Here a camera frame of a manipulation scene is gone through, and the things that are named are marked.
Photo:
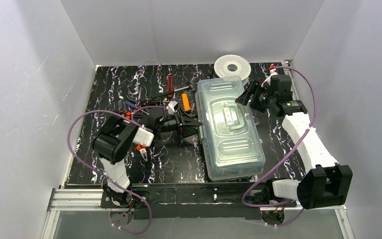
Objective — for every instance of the translucent lid green toolbox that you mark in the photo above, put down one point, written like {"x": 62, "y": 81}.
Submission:
{"x": 228, "y": 135}

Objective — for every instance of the orange black needle-nose pliers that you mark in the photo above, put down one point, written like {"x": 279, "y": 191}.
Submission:
{"x": 127, "y": 114}

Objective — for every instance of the blue red handle screwdriver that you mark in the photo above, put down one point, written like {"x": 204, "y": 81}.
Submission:
{"x": 132, "y": 105}

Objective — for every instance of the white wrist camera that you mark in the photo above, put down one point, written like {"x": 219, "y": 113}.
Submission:
{"x": 172, "y": 106}
{"x": 273, "y": 72}

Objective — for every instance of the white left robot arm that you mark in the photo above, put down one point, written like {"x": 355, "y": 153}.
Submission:
{"x": 118, "y": 135}

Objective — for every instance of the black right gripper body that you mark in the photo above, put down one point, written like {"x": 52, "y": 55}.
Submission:
{"x": 255, "y": 97}

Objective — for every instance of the white filament spool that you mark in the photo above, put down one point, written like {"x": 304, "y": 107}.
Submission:
{"x": 232, "y": 65}

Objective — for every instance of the red handle tool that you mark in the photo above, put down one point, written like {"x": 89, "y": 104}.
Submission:
{"x": 170, "y": 87}

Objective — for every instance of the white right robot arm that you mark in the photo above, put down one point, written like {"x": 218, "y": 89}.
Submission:
{"x": 326, "y": 182}

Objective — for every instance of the orange black cutting pliers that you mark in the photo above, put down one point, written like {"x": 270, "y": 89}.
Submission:
{"x": 143, "y": 151}

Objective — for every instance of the orange utility knife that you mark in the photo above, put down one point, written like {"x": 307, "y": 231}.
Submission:
{"x": 186, "y": 103}

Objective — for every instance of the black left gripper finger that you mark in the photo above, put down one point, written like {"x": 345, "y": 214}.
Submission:
{"x": 184, "y": 120}
{"x": 188, "y": 131}

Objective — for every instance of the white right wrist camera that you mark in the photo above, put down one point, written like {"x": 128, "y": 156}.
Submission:
{"x": 273, "y": 72}

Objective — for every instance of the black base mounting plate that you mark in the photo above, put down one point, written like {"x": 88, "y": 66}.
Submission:
{"x": 188, "y": 200}

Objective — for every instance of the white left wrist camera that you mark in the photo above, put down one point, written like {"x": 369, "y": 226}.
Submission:
{"x": 172, "y": 106}

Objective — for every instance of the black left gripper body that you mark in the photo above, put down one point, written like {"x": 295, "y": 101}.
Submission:
{"x": 180, "y": 122}

